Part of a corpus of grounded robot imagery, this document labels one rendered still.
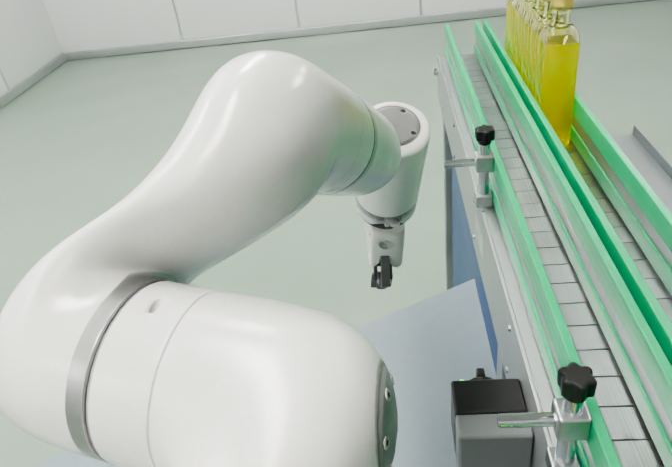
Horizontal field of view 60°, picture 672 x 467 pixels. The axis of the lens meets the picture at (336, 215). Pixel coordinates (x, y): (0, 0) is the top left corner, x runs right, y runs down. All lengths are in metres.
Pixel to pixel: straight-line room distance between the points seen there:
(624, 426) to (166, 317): 0.48
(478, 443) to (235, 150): 0.47
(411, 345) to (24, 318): 0.86
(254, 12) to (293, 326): 5.72
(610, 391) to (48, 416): 0.53
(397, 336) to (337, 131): 0.81
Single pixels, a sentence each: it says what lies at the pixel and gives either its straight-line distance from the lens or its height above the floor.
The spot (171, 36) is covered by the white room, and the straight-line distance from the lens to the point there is 6.24.
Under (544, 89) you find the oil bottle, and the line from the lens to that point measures 1.06.
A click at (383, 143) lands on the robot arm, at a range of 0.48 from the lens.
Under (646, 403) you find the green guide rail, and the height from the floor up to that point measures 1.08.
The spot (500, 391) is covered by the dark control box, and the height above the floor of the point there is 1.00.
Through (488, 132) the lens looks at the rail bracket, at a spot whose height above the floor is 1.18.
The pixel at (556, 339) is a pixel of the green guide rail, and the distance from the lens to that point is 0.62.
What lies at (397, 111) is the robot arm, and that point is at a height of 1.29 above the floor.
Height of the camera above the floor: 1.55
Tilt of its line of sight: 33 degrees down
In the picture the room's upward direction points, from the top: 8 degrees counter-clockwise
